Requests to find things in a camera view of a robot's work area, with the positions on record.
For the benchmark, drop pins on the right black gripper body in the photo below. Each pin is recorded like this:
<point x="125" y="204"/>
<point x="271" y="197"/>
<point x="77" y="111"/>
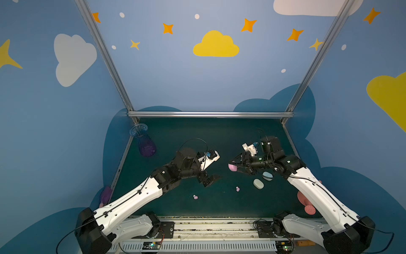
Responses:
<point x="246" y="162"/>

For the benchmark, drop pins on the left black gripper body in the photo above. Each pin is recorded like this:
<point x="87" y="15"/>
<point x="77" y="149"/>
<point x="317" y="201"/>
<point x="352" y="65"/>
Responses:
<point x="203" y="171"/>

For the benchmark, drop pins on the pink earbud charging case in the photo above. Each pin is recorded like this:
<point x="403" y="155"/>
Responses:
<point x="233" y="168"/>

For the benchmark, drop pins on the light blue earbud case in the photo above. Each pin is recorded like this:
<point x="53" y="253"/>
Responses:
<point x="267" y="176"/>

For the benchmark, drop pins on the mint green earbud case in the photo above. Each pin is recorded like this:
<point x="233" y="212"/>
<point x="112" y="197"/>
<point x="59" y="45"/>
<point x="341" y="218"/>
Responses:
<point x="258" y="184"/>

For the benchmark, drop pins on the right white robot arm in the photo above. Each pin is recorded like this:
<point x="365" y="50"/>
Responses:
<point x="343" y="232"/>

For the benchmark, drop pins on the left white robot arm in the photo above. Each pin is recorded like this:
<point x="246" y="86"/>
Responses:
<point x="97" y="230"/>

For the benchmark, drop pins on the purple ribbed glass vase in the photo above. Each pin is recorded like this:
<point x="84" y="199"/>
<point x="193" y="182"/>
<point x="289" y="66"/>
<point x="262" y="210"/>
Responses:
<point x="139" y="132"/>

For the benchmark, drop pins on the pink toy watering can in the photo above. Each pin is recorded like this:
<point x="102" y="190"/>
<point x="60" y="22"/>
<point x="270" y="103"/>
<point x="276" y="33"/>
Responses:
<point x="308" y="206"/>

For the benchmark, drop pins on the left green circuit board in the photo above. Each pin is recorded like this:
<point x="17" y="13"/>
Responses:
<point x="151" y="246"/>

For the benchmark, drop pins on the green circuit board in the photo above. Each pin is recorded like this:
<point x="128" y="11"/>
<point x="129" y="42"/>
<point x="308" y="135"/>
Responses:
<point x="151" y="246"/>
<point x="284" y="247"/>

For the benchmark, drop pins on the right green circuit board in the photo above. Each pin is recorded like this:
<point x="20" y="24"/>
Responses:
<point x="284" y="247"/>

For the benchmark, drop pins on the blue toy garden fork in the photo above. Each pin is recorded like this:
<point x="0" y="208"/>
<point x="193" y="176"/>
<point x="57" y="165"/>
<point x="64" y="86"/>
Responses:
<point x="305" y="243"/>

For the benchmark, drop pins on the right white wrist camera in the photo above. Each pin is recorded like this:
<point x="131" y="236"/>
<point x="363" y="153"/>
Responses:
<point x="252" y="149"/>

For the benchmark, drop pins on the aluminium right frame post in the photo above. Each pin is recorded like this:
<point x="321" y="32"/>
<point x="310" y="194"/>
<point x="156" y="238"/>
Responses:
<point x="329" y="39"/>

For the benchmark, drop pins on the aluminium frame post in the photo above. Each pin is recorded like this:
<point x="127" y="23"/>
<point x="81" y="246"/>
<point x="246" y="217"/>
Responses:
<point x="329" y="39"/>
<point x="97" y="36"/>

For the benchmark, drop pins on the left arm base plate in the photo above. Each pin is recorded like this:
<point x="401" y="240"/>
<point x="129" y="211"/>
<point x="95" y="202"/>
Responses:
<point x="165" y="231"/>

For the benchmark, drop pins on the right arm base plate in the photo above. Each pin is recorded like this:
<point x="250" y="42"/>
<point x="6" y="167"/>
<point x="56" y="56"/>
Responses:
<point x="271" y="229"/>

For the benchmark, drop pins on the front aluminium rail bed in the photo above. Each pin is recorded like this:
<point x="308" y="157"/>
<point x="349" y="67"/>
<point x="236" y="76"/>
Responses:
<point x="198" y="235"/>

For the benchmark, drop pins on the aluminium back frame rail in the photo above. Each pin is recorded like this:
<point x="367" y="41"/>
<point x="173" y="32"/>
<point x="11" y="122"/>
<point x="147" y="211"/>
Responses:
<point x="237" y="115"/>

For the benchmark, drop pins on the aluminium left frame post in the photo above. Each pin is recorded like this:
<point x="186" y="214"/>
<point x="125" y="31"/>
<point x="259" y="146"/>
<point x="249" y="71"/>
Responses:
<point x="97" y="36"/>

